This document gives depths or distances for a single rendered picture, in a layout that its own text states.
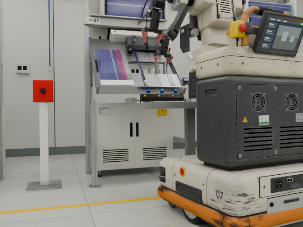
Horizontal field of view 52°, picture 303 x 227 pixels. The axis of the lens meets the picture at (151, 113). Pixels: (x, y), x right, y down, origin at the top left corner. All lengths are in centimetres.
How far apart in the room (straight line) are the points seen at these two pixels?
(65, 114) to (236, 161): 314
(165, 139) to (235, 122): 145
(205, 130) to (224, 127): 14
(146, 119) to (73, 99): 175
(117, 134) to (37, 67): 196
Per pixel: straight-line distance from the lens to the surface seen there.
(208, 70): 142
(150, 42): 283
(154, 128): 268
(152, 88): 235
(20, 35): 434
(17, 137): 424
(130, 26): 290
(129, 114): 262
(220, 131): 135
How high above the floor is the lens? 53
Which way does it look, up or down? level
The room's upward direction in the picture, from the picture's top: 1 degrees counter-clockwise
